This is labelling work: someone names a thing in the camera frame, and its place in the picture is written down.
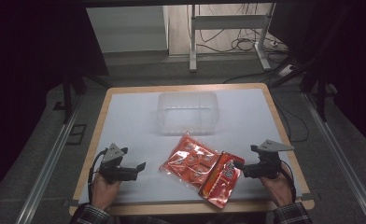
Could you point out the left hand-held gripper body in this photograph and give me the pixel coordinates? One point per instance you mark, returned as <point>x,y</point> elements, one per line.
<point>115,169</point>

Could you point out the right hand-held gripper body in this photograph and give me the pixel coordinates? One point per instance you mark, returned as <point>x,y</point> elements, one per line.
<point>266,161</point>

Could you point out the narrow orange snack packet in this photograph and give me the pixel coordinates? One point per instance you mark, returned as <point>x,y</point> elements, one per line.
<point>221,180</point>

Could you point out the person's left hand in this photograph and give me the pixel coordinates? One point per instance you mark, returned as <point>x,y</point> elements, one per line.
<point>105,193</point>

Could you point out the person's right hand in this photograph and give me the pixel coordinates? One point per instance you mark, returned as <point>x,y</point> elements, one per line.
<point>277,189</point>

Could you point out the white table mat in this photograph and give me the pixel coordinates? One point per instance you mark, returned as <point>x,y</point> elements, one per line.
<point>134,124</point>

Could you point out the large orange snack packet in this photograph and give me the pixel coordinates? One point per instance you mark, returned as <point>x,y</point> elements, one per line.
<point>189,161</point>

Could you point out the clear plastic container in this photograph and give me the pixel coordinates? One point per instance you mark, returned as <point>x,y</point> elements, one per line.
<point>188,113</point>

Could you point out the black metal stand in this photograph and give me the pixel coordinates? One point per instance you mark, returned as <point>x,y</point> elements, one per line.
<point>319,93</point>
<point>67,93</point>

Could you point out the white power strip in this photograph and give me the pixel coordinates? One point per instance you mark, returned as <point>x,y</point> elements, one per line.
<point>285,70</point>

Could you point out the white cabinet panel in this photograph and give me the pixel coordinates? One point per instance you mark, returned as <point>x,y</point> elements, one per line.
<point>126,29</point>

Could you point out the black floor hatch frame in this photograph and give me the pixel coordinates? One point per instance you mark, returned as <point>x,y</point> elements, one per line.
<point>76,134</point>

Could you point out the metal floor rail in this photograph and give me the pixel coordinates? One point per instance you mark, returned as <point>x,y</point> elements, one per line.
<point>343,161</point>
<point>47,168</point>

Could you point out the white metal desk frame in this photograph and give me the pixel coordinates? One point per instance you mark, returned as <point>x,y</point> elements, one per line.
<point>231,21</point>

